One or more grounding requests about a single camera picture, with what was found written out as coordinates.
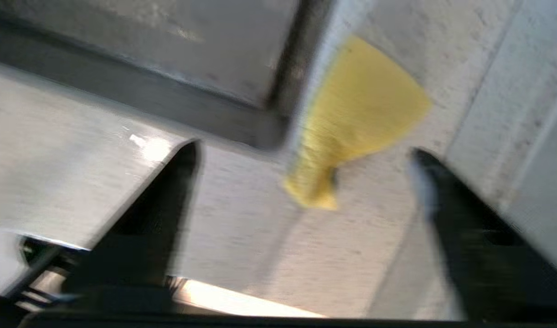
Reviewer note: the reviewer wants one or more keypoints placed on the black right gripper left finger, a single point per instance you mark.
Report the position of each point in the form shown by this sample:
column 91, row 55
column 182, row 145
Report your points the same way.
column 146, row 237

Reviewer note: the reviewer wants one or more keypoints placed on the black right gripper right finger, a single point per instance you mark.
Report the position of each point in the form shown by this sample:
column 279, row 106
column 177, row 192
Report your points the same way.
column 483, row 255

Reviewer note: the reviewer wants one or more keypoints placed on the yellow green sponge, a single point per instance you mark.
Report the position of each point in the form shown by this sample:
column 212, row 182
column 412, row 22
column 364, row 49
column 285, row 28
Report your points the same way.
column 356, row 114

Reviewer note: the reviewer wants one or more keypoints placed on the stainless steel sink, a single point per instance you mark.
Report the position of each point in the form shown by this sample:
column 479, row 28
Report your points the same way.
column 169, row 45

